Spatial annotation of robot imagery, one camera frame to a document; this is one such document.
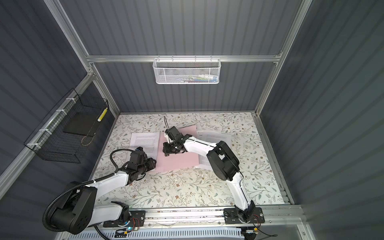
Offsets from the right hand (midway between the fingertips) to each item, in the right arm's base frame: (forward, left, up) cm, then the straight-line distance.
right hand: (164, 151), depth 92 cm
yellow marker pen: (+9, +32, +23) cm, 40 cm away
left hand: (-5, +6, -3) cm, 9 cm away
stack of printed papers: (+15, -31, -7) cm, 35 cm away
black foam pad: (+3, +38, +24) cm, 45 cm away
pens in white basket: (+36, -22, +28) cm, 51 cm away
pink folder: (-7, -8, +1) cm, 11 cm away
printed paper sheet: (+12, +14, -6) cm, 19 cm away
